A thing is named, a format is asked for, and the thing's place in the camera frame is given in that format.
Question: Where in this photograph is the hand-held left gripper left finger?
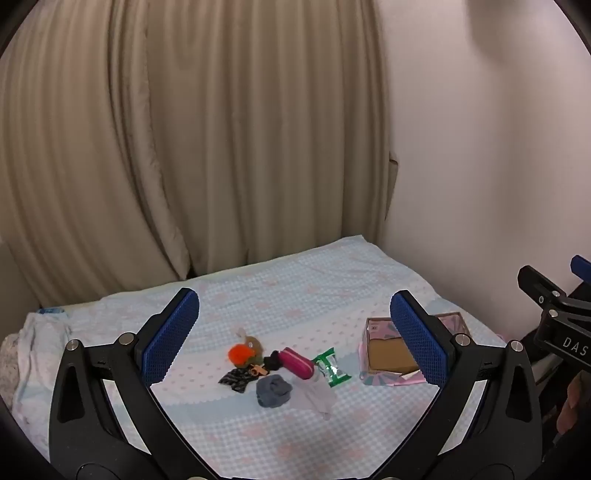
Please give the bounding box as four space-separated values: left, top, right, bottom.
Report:
48 287 218 478

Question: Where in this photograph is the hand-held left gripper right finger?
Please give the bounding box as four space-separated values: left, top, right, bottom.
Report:
369 289 544 479

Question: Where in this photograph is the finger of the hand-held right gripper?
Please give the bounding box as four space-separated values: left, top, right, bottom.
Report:
516 265 591 319
570 255 591 283

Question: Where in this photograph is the cardboard box with pink flaps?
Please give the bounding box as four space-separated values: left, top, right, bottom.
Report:
359 312 472 385

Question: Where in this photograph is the orange pompom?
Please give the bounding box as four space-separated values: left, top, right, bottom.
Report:
228 344 257 369

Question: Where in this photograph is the dark patterned cloth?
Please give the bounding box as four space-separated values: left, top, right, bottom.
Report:
218 368 259 395

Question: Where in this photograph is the grey sock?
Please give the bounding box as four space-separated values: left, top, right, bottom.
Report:
255 374 294 409

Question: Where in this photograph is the light grey sheer cloth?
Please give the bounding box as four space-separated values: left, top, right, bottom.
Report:
291 375 341 421

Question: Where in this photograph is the magenta zip pouch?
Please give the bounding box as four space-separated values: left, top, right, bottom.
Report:
278 346 316 380

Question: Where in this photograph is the person's right hand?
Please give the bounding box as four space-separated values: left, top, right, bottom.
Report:
556 372 585 435

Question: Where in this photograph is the brown cookie plush in bag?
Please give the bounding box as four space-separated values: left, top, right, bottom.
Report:
233 326 265 359

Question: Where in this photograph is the green snack packet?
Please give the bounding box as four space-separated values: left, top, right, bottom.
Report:
312 347 352 390

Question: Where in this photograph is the pale blue crumpled quilt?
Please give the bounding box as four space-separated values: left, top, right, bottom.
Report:
13 309 77 437

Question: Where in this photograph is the pale blue checked bed sheet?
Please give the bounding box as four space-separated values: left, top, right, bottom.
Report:
9 235 513 480

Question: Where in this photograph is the white floral pillow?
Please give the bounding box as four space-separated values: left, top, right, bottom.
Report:
0 333 23 403

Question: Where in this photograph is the beige pleated curtain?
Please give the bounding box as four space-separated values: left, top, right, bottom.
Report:
0 0 399 311

